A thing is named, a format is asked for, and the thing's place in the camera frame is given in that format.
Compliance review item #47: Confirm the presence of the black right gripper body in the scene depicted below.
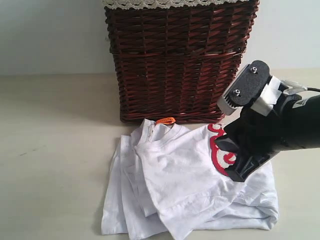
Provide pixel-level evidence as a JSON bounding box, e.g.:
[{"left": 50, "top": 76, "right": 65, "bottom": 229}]
[{"left": 224, "top": 95, "right": 320, "bottom": 155}]

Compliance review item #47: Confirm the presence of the white t-shirt with red lettering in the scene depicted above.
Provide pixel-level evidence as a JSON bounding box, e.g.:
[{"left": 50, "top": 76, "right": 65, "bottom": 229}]
[{"left": 101, "top": 119, "right": 279, "bottom": 240}]

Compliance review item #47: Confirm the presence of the dark brown wicker basket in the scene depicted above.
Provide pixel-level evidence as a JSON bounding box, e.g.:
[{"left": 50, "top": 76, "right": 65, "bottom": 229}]
[{"left": 104, "top": 0, "right": 259, "bottom": 124}]

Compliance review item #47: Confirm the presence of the orange garment tag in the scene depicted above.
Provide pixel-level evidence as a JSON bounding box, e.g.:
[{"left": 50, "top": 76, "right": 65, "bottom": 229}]
[{"left": 155, "top": 117, "right": 176, "bottom": 125}]

